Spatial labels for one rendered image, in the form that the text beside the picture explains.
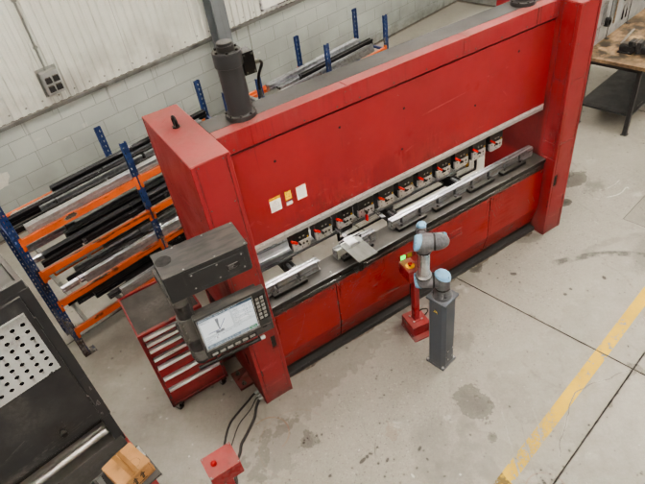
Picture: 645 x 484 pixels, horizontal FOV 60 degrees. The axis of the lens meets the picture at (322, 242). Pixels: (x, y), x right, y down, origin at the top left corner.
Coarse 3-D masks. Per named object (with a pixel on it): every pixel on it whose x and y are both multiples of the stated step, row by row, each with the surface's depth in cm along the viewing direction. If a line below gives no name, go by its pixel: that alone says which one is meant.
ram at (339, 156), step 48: (528, 48) 446; (384, 96) 388; (432, 96) 414; (480, 96) 443; (528, 96) 477; (288, 144) 364; (336, 144) 386; (384, 144) 411; (432, 144) 440; (240, 192) 362; (336, 192) 409
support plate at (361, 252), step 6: (360, 240) 444; (342, 246) 442; (348, 246) 441; (354, 246) 440; (360, 246) 439; (366, 246) 438; (348, 252) 435; (354, 252) 435; (360, 252) 434; (366, 252) 433; (372, 252) 432; (354, 258) 430; (360, 258) 428; (366, 258) 428
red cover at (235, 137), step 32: (544, 0) 436; (480, 32) 405; (512, 32) 424; (384, 64) 381; (416, 64) 387; (320, 96) 356; (352, 96) 371; (224, 128) 340; (256, 128) 342; (288, 128) 355
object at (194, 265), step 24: (192, 240) 316; (216, 240) 314; (240, 240) 311; (168, 264) 303; (192, 264) 300; (216, 264) 306; (240, 264) 314; (168, 288) 299; (192, 288) 307; (192, 312) 329; (192, 336) 338
